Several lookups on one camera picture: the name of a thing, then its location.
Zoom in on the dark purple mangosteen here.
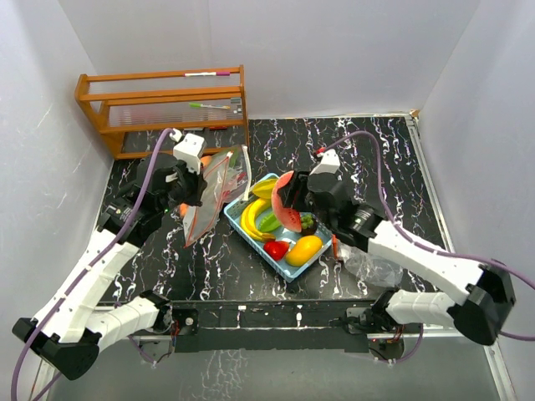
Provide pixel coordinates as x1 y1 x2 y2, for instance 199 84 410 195
300 214 318 236

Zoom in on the watermelon slice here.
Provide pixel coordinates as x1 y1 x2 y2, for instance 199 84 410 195
270 170 303 235

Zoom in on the clear bag orange zipper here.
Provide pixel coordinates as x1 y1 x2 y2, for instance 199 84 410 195
179 151 232 247
332 236 404 287

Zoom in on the yellow mango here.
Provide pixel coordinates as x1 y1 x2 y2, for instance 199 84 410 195
285 235 324 267

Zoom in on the white dotted zip bag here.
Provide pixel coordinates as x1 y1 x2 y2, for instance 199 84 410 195
201 145 252 204

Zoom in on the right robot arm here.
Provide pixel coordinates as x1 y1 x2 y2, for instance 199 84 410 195
272 171 516 346

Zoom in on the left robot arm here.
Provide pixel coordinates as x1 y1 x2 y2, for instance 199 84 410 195
12 153 206 380

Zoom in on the light blue plastic basket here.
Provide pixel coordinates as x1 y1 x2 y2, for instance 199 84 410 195
223 174 332 282

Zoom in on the yellow starfruit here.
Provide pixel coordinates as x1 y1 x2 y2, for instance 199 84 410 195
252 178 278 200

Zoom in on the wooden shelf rack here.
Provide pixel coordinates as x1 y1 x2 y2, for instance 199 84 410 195
74 65 250 160

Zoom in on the green pen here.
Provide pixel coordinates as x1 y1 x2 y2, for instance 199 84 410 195
189 102 231 110

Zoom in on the yellow banana bunch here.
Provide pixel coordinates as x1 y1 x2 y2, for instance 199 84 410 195
240 198 275 242

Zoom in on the pink white pen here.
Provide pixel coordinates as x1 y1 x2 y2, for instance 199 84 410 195
183 71 232 78

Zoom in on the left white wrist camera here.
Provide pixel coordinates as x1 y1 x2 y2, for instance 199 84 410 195
170 129 206 175

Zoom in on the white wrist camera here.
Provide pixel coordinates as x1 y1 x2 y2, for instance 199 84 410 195
310 149 340 175
170 129 206 175

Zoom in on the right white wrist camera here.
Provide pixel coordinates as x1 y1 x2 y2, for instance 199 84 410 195
310 149 340 175

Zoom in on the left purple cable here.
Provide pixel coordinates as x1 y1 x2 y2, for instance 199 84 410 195
9 127 181 401

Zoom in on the purple cable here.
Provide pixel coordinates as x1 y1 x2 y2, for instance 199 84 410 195
9 127 181 401
315 130 535 365

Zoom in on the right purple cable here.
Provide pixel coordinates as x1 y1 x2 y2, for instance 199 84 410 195
315 130 535 365

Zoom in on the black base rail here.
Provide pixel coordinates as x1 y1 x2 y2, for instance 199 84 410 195
125 298 423 354

